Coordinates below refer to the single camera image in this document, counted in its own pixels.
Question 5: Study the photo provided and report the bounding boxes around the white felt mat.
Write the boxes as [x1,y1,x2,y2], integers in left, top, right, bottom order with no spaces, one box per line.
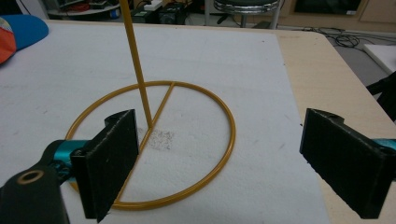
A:
[0,21,332,224]

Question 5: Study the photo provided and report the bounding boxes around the black cables on floor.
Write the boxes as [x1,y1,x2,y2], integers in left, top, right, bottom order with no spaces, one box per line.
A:
[303,26,396,49]

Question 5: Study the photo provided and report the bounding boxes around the black round stool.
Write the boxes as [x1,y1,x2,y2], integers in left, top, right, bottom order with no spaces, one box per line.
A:
[213,0,281,30]

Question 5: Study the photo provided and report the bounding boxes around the gold metal hat stand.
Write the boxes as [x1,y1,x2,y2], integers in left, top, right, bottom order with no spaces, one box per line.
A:
[64,0,236,212]

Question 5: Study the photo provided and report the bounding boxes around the white board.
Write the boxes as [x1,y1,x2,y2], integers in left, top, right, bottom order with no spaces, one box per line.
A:
[362,43,396,75]

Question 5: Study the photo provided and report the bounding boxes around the blue and orange cap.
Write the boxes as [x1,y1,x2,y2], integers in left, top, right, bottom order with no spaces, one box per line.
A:
[0,14,50,65]

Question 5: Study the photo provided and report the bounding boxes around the cluttered low shelf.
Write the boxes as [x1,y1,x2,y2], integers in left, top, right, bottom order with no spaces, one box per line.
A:
[46,0,188,25]

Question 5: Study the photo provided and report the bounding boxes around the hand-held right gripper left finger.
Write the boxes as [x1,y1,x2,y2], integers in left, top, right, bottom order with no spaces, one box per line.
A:
[70,108,140,224]

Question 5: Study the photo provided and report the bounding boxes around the black stand leg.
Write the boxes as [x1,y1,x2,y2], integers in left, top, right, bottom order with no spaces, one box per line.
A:
[365,71,396,122]

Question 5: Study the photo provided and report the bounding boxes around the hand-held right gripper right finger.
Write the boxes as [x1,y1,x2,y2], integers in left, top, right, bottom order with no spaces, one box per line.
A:
[299,107,396,219]

